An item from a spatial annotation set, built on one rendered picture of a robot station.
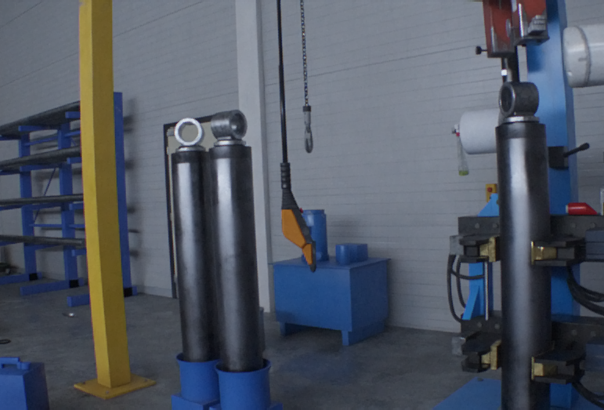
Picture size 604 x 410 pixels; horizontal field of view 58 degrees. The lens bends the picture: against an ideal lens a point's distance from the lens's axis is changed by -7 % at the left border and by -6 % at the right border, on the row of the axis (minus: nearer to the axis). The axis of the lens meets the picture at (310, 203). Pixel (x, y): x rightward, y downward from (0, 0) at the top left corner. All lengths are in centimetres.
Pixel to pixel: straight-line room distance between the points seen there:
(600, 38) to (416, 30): 373
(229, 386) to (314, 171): 308
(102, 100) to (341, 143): 240
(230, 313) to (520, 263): 137
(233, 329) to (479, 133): 175
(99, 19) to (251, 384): 248
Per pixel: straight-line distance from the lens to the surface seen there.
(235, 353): 292
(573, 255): 240
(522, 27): 237
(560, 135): 289
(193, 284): 308
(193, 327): 313
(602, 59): 147
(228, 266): 284
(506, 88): 256
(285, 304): 500
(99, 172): 384
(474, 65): 483
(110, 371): 398
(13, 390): 340
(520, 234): 244
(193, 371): 318
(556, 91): 291
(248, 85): 614
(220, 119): 288
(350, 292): 456
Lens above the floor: 124
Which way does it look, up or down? 1 degrees down
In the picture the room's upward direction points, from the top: 3 degrees counter-clockwise
